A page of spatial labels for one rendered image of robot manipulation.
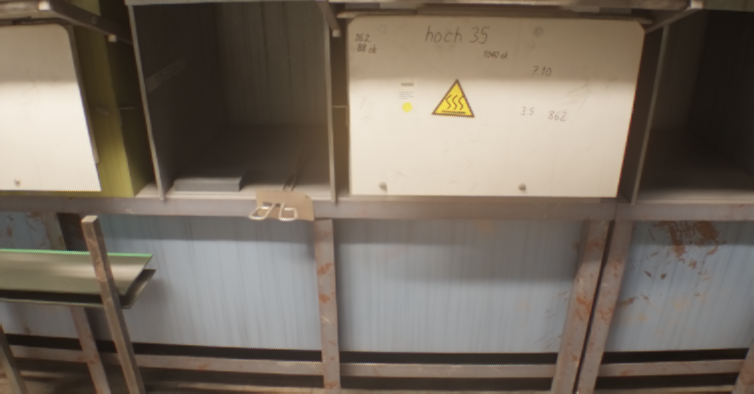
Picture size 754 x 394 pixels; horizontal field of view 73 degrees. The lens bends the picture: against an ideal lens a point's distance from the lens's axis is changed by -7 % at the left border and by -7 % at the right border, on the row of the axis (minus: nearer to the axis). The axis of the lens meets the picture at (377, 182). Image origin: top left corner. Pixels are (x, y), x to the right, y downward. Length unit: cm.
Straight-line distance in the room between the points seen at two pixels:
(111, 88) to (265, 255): 61
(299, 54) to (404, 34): 83
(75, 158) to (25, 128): 14
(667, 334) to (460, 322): 66
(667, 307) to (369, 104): 113
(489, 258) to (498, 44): 66
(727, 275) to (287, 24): 159
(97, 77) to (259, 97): 69
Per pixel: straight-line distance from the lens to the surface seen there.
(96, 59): 146
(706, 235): 176
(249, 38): 195
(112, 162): 154
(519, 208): 144
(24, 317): 210
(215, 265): 166
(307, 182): 151
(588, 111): 125
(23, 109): 146
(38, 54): 139
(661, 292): 181
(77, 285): 157
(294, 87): 195
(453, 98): 118
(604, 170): 131
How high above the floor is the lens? 148
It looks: 25 degrees down
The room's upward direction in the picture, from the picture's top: straight up
